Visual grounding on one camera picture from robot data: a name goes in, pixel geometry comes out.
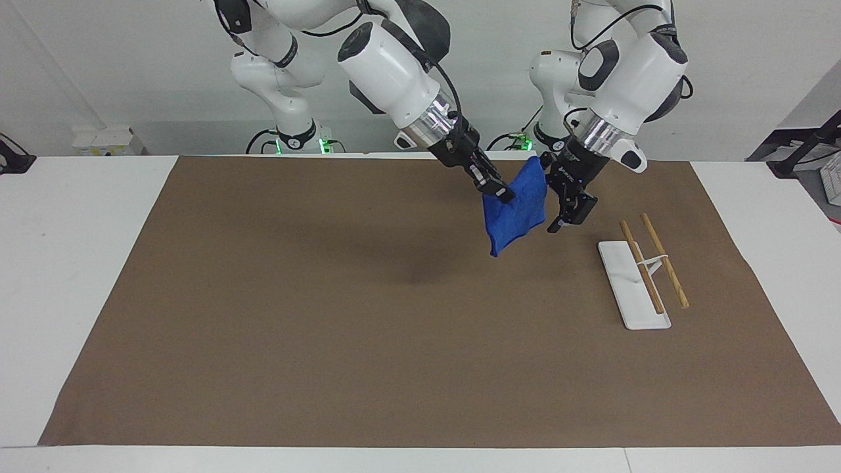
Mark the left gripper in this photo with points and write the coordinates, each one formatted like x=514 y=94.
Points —
x=579 y=171

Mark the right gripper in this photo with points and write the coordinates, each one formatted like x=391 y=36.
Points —
x=461 y=148

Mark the blue towel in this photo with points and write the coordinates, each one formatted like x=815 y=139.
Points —
x=516 y=210

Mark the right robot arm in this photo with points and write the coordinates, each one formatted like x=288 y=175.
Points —
x=387 y=69

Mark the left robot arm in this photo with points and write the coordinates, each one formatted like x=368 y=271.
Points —
x=634 y=82

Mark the white rack with wooden bars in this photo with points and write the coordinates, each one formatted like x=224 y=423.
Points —
x=631 y=289

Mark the black stand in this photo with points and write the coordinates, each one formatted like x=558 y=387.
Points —
x=798 y=151
x=14 y=161

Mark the white keyboard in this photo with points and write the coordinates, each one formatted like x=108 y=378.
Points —
x=833 y=177

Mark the white box with yellow label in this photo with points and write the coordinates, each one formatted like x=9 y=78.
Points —
x=108 y=141

